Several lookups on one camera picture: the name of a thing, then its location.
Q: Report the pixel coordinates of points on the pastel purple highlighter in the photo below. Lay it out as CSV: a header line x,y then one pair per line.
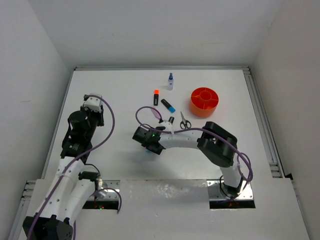
x,y
156,113

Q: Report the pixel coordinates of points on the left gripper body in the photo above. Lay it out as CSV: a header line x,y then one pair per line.
x,y
94,119

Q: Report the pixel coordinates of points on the small black scissors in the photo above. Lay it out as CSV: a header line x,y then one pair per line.
x,y
184,124

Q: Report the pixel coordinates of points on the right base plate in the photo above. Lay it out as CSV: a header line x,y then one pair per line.
x,y
217,192

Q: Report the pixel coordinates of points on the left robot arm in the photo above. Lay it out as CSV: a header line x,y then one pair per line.
x,y
72,186

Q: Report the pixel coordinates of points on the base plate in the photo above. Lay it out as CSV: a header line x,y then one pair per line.
x,y
109,192
217,192

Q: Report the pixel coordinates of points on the pink cap black highlighter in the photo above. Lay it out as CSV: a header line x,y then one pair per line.
x,y
171,119

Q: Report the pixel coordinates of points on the orange round organizer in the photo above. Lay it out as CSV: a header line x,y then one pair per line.
x,y
203,102

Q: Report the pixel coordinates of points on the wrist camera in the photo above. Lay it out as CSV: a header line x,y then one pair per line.
x,y
92,104
167,125

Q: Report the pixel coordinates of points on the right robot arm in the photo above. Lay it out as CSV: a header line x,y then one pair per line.
x,y
216,143

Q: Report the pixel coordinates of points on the aluminium frame rail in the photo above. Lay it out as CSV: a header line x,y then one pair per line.
x,y
269,144

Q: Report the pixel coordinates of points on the small spray bottle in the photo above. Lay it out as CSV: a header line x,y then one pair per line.
x,y
170,82

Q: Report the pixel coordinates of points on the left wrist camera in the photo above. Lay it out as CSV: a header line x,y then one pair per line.
x,y
92,104

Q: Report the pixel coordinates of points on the left base plate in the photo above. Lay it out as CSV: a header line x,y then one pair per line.
x,y
109,192

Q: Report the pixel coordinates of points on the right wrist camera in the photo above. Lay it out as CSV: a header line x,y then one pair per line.
x,y
167,125

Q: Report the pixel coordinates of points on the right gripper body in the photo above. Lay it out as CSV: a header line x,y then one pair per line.
x,y
158,151

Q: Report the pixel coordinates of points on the blue cap black highlighter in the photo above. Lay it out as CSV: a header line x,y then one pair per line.
x,y
168,106

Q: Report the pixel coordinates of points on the orange cap black highlighter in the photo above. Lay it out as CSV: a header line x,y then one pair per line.
x,y
156,97

